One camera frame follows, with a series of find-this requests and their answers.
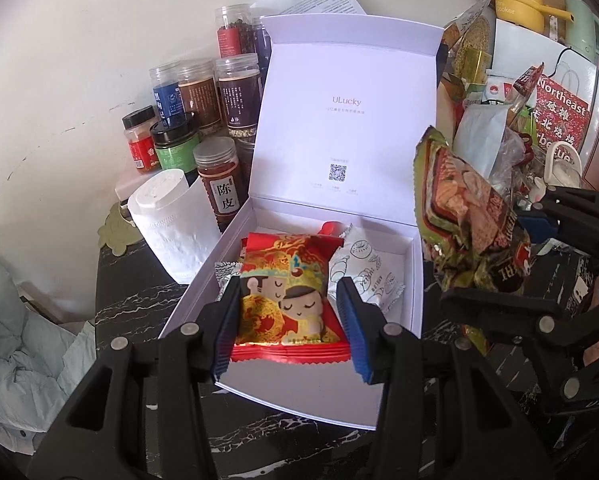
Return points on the lavender gift box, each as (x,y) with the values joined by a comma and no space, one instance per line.
(339,110)

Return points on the white cartoon water bottle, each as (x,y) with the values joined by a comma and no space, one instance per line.
(559,172)

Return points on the round cracker snack bag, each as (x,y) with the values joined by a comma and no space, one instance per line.
(472,35)

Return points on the red dragon snack packet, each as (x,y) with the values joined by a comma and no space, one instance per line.
(333,228)

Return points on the white red-logo packet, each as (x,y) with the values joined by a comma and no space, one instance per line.
(497,91)

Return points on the white bread packet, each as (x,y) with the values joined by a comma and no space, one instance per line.
(369,270)
(224,275)

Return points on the purple clear jar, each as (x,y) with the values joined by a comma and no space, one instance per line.
(260,45)

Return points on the white label dried peel jar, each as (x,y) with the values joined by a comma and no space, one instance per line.
(219,185)

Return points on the gold box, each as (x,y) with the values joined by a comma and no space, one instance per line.
(472,62)

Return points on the grey-green puffer jacket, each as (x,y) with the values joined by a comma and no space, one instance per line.
(24,375)

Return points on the yellow mini cooker pot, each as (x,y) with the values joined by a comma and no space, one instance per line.
(514,0)

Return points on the red crowned-figure snack packet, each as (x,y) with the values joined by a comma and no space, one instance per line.
(284,300)

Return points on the brown label clear jar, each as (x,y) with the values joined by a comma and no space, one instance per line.
(197,100)

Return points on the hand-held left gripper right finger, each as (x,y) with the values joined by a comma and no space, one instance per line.
(354,330)

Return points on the mint green kettle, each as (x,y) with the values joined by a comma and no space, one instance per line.
(582,30)

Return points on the white paper bag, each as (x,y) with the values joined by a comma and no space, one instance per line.
(574,67)

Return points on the white pouch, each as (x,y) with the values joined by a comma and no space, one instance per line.
(479,130)

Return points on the green-edged brown snack packet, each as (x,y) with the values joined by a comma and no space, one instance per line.
(454,195)

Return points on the red Northeast paper bag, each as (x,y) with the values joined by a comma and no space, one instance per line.
(562,110)

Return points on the white tissue roll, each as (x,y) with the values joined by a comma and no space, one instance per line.
(174,230)

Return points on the pink flat box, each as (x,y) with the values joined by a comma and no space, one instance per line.
(124,187)

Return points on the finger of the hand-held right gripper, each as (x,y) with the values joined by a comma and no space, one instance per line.
(499,315)
(537,225)

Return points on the black-lid green label jar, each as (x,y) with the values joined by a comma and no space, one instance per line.
(174,150)

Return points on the blue label clear jar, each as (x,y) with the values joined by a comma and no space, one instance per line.
(167,100)

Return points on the red label clear jar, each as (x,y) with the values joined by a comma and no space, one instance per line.
(232,35)

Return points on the green leaf-shaped mat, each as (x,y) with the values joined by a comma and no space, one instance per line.
(112,232)

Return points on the black-lid red label spice jar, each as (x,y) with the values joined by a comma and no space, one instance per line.
(142,150)

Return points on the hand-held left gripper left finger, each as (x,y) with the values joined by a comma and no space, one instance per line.
(227,325)

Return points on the dark purple label jar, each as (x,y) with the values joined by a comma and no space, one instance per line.
(237,100)

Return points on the dark contents clear jar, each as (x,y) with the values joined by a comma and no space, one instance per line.
(245,160)

